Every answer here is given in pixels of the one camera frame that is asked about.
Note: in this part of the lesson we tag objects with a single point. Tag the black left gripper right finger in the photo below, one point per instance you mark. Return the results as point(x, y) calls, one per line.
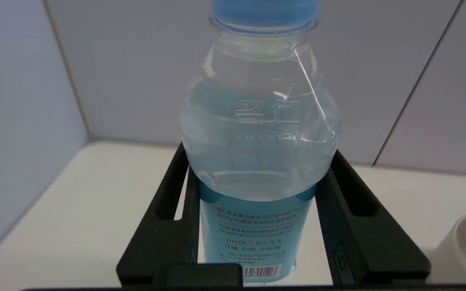
point(370, 242)

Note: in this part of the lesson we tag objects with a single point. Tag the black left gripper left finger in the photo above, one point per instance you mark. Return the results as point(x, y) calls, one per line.
point(164, 242)

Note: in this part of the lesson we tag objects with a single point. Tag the soda water bottle blue label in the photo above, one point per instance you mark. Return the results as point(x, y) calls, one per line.
point(257, 121)

